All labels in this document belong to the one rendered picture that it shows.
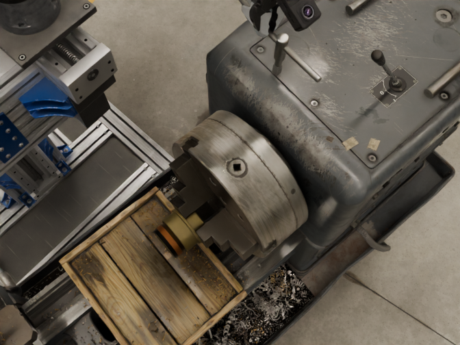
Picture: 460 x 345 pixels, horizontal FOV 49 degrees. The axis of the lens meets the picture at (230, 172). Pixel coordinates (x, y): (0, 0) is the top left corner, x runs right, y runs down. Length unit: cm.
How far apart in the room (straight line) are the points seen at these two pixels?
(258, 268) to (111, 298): 36
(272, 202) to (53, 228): 127
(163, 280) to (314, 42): 66
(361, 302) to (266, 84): 137
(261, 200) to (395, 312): 137
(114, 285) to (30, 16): 65
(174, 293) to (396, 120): 65
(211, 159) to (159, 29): 176
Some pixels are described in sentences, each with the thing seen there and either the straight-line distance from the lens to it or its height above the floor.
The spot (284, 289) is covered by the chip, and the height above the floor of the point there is 56.
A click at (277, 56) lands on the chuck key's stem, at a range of 98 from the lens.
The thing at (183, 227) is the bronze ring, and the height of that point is 112.
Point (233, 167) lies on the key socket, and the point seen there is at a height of 124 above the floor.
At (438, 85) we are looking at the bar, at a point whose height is 128.
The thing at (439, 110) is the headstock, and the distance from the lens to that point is 108.
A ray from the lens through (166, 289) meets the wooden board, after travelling 127.
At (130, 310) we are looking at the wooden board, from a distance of 128.
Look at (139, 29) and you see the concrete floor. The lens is 269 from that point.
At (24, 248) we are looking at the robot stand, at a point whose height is 21.
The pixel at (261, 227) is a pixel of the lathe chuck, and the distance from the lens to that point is 99.
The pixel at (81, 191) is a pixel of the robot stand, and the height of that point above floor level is 21.
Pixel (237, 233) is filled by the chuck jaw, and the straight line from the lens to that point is 105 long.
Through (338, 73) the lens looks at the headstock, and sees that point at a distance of 106.
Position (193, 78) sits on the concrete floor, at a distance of 251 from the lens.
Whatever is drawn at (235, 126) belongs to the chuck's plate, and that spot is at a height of 123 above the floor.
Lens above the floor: 214
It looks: 69 degrees down
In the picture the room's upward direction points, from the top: 2 degrees clockwise
